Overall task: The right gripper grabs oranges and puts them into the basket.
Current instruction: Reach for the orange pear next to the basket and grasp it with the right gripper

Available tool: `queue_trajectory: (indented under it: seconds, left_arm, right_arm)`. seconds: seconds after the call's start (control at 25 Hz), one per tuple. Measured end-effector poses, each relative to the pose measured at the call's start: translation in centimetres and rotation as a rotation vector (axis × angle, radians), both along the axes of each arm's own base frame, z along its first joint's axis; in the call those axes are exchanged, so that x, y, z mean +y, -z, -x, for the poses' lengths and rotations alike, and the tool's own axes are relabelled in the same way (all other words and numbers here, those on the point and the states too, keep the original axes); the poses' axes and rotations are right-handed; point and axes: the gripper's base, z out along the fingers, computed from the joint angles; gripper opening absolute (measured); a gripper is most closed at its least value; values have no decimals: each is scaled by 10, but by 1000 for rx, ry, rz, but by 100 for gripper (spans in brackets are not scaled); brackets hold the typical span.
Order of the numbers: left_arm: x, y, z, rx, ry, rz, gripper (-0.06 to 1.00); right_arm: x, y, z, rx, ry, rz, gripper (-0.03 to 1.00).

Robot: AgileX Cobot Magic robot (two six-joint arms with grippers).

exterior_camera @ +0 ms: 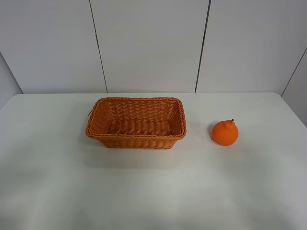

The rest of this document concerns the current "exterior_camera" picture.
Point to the orange citrus fruit with stem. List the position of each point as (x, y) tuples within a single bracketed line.
[(225, 132)]

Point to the orange wicker basket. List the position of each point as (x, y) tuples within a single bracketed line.
[(137, 123)]

